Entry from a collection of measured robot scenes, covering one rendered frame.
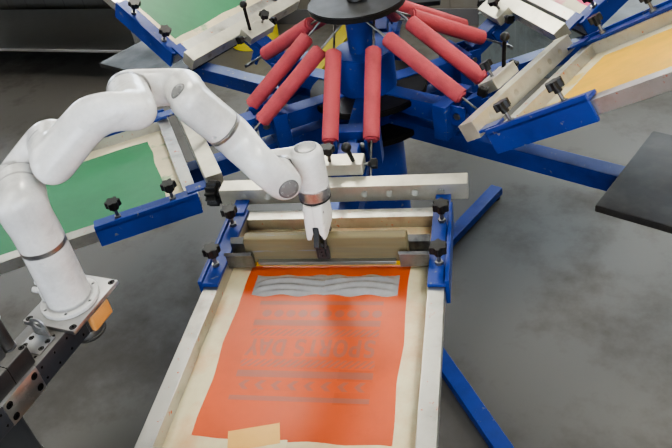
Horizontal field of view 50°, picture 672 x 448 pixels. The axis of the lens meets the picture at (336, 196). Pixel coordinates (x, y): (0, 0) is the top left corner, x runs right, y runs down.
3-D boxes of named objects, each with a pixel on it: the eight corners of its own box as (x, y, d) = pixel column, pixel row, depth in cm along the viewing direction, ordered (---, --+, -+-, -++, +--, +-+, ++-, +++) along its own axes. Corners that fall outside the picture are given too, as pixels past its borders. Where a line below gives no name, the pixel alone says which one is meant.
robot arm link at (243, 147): (203, 132, 153) (268, 184, 166) (218, 160, 143) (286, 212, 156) (230, 104, 152) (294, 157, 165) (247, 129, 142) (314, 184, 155)
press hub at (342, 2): (443, 336, 282) (414, 9, 205) (343, 335, 291) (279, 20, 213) (446, 268, 314) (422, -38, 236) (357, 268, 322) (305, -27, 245)
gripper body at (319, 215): (302, 179, 172) (310, 216, 178) (294, 205, 164) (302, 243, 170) (333, 178, 170) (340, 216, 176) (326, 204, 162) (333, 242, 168)
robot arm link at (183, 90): (104, 117, 134) (95, 88, 146) (187, 177, 147) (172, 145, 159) (162, 54, 133) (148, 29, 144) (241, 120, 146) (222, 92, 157)
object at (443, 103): (488, 169, 208) (486, 134, 201) (231, 178, 225) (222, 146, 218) (485, 48, 273) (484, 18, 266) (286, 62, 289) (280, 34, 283)
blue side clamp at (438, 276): (450, 303, 166) (448, 281, 162) (428, 303, 167) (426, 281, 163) (454, 222, 189) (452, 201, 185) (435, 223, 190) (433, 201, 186)
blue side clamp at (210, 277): (223, 302, 177) (216, 281, 173) (204, 302, 178) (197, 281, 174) (253, 226, 201) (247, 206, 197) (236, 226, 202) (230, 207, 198)
